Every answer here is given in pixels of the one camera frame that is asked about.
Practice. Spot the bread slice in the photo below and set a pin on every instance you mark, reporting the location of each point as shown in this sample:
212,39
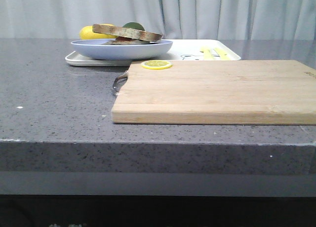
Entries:
126,41
126,32

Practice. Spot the light blue plate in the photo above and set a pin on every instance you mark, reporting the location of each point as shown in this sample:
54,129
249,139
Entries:
98,49

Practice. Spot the white bear tray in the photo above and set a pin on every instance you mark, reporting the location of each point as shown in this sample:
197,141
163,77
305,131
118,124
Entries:
182,49

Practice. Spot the lemon slice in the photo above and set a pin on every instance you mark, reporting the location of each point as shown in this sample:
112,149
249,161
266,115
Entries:
156,64

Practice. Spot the left yellow utensil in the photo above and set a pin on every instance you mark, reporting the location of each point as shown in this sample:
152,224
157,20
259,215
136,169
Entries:
207,55

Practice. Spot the yellow utensil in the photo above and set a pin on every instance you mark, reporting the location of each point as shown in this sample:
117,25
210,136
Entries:
222,53
207,55

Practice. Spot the right yellow utensil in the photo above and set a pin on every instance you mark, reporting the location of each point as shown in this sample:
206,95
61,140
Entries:
222,53

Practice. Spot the green lime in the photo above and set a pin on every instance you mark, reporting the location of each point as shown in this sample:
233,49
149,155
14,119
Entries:
134,25

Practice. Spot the wooden cutting board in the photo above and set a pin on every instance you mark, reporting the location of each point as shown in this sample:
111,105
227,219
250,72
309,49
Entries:
253,92

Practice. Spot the front yellow lemon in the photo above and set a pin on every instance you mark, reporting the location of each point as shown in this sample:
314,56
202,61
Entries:
87,33

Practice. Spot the white curtain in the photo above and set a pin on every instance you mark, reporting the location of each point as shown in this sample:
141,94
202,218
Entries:
178,19

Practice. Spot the metal cutting board handle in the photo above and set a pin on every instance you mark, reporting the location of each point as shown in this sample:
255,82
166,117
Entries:
118,83

